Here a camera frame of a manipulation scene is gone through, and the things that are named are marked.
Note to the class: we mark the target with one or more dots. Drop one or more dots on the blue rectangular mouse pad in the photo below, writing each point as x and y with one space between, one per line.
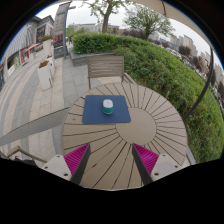
93 113

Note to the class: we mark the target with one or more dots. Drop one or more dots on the teal and white computer mouse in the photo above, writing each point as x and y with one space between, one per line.
107 106

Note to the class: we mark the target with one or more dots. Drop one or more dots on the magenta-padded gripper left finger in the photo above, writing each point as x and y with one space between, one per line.
56 165

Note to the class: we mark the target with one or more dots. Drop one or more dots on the tall white planter with flowers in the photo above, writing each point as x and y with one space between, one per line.
47 50

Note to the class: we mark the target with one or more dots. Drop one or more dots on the distant apartment buildings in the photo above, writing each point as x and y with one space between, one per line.
186 41

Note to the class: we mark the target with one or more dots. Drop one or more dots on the white planter with red flowers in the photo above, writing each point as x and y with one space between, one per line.
45 78

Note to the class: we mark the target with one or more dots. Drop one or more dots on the grey storefront building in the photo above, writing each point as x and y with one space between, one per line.
20 40

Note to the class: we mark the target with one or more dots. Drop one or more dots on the dense round-crowned tree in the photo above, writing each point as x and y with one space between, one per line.
146 20

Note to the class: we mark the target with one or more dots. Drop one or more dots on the grey sign pillar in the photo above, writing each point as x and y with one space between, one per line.
60 26

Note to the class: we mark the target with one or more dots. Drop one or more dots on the green hedge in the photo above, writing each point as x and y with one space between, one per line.
150 66

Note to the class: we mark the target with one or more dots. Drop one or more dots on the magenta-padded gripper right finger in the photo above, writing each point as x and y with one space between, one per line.
166 165

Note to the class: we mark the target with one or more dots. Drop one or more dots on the thin-crowned tree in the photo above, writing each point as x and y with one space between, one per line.
106 23

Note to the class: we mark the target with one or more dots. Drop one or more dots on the slatted wooden chair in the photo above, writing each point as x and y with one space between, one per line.
105 66

